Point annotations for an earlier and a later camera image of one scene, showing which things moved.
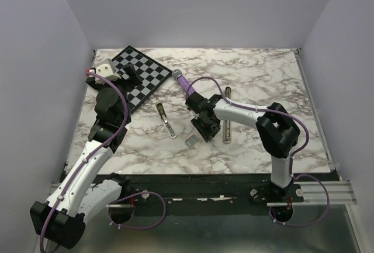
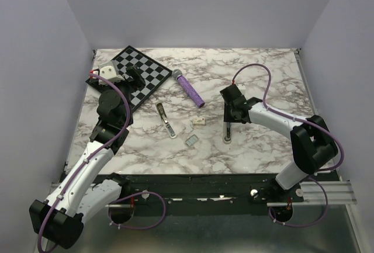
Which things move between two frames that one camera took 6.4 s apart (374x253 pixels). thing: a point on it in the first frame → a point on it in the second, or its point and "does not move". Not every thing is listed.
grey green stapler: (165, 120) does not move
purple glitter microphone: (184, 82) does not move
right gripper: (205, 132) → (227, 115)
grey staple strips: (191, 141) does not move
